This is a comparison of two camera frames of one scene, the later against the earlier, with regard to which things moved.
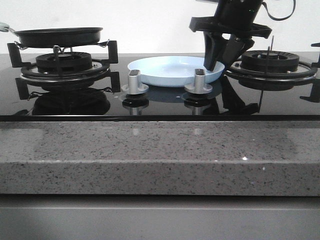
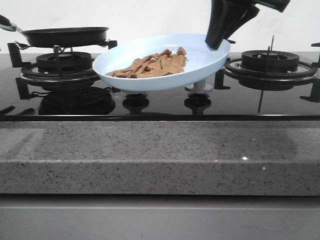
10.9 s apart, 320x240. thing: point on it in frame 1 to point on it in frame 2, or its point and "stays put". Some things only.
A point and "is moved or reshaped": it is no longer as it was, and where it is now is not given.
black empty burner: [270, 70] stays put
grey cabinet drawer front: [137, 217] stays put
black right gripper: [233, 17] to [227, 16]
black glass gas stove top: [227, 102] stays put
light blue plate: [172, 71] is moved or reshaped
